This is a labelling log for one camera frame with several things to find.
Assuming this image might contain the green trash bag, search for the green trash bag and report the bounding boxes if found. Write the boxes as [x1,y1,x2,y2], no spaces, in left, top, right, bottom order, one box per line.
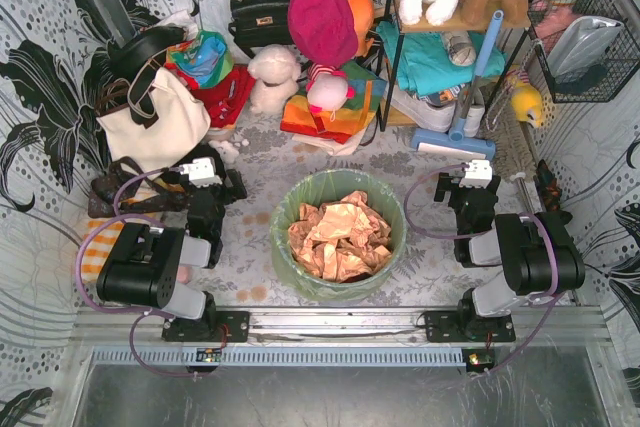
[269,168,407,303]

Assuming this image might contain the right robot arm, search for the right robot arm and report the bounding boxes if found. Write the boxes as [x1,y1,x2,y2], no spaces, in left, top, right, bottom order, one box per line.
[424,164,585,344]

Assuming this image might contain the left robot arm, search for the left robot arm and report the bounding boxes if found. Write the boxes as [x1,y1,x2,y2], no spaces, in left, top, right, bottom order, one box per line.
[96,170,250,344]

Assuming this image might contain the cream canvas tote bag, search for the cream canvas tote bag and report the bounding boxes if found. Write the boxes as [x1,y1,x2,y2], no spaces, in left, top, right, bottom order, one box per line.
[98,67,210,172]

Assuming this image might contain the brown patterned bag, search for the brown patterned bag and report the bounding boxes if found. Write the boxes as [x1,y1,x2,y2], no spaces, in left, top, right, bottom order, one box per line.
[88,157,195,218]

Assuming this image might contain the colourful printed bag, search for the colourful printed bag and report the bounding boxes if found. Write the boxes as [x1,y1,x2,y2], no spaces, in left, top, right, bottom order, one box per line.
[164,31,234,90]

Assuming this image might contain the magenta cloth bag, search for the magenta cloth bag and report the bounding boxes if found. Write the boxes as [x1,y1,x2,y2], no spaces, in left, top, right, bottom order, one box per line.
[287,0,358,67]

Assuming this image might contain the pink foam roller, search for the pink foam roller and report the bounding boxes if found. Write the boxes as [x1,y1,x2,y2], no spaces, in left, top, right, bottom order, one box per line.
[176,265,192,284]

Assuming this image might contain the blue floor sweeper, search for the blue floor sweeper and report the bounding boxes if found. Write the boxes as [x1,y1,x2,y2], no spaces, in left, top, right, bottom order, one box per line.
[410,10,504,161]

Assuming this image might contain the black orange toy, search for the black orange toy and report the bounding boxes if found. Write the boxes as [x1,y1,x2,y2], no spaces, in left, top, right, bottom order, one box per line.
[534,159,573,225]

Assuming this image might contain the white sneaker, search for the white sneaker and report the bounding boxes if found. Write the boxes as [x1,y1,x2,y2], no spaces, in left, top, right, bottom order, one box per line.
[391,90,485,137]

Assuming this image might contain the red cloth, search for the red cloth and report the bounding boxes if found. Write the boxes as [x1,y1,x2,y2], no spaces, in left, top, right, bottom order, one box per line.
[178,64,256,130]

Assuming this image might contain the orange white checked towel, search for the orange white checked towel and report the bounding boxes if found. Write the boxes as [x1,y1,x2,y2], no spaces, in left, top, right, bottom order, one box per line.
[79,217,156,284]

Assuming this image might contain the yellow plush duck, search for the yellow plush duck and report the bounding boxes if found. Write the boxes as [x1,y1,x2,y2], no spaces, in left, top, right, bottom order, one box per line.
[507,70,543,128]

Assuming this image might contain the crumpled brown paper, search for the crumpled brown paper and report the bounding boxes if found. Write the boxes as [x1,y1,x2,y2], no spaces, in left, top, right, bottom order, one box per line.
[288,191,393,283]

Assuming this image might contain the cream plush lamb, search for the cream plush lamb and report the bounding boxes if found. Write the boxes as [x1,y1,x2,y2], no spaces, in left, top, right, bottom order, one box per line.
[248,44,302,115]

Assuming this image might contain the rainbow striped cloth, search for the rainbow striped cloth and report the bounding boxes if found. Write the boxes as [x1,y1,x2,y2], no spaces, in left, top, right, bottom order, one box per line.
[280,61,387,144]

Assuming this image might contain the grey patterned ball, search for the grey patterned ball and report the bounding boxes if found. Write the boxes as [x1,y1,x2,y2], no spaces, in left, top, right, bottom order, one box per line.
[441,31,476,67]

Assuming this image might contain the teal folded cloth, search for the teal folded cloth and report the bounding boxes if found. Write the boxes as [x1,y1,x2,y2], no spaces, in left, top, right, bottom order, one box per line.
[376,21,506,96]

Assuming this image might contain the pink faced plush doll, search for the pink faced plush doll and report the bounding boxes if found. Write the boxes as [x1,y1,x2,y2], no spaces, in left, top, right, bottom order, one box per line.
[306,63,355,115]

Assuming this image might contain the black round hat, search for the black round hat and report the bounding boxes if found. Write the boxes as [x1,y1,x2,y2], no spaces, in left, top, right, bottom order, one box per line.
[108,26,186,80]

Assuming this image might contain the black leather handbag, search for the black leather handbag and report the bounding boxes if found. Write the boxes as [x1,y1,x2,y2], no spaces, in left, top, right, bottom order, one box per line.
[228,0,294,58]

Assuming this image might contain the silver foil pouch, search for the silver foil pouch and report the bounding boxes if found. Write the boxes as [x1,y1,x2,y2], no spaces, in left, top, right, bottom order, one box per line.
[547,16,624,77]

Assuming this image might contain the orange plush toy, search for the orange plush toy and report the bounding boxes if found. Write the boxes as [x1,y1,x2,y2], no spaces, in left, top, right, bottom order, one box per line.
[347,0,374,57]

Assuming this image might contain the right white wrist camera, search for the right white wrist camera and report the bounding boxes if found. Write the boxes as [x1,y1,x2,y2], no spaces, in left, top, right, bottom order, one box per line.
[459,159,493,188]

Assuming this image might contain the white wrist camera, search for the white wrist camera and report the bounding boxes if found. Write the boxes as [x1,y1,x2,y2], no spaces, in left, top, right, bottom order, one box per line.
[459,159,493,188]
[178,157,223,188]

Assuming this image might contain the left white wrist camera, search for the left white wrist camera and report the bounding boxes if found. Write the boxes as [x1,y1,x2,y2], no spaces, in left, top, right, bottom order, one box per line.
[178,157,223,188]

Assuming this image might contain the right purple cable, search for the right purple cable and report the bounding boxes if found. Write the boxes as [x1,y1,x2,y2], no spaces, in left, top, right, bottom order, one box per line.
[402,162,569,377]

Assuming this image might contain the purple cable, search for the purple cable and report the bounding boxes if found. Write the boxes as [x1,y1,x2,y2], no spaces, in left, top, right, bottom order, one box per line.
[73,164,201,377]
[402,162,569,377]

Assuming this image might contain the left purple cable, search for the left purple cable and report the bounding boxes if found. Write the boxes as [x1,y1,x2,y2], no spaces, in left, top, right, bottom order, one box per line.
[73,164,201,377]

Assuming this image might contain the black wire basket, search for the black wire basket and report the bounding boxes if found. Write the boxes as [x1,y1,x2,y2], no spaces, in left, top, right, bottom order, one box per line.
[528,0,639,104]

